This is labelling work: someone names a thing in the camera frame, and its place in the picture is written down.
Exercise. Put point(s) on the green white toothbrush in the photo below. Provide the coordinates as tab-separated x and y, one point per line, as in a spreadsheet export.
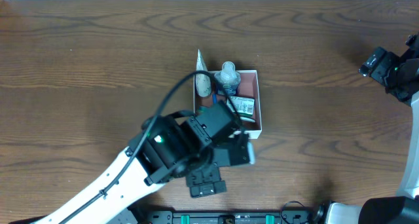
201	109

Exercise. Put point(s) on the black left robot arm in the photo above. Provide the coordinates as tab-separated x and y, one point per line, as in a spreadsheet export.
181	144

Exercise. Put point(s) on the white shampoo tube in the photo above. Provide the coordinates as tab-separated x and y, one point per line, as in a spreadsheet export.
202	82

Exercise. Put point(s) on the white box pink interior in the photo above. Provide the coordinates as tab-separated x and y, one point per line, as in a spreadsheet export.
248	88

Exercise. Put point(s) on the green white soap box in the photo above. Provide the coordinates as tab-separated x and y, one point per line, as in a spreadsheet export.
244	106

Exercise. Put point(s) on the blue disposable razor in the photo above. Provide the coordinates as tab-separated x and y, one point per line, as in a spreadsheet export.
214	98

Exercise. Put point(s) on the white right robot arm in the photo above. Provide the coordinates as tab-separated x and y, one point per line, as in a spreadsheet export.
399	76

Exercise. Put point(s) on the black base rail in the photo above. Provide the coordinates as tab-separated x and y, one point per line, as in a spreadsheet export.
292	212

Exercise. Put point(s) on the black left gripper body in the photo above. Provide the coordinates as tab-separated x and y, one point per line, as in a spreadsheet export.
245	132

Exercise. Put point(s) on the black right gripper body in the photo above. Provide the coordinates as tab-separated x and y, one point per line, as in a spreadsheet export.
378	63

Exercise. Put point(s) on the clear bottle white cap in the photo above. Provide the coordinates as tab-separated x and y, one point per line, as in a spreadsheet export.
229	78

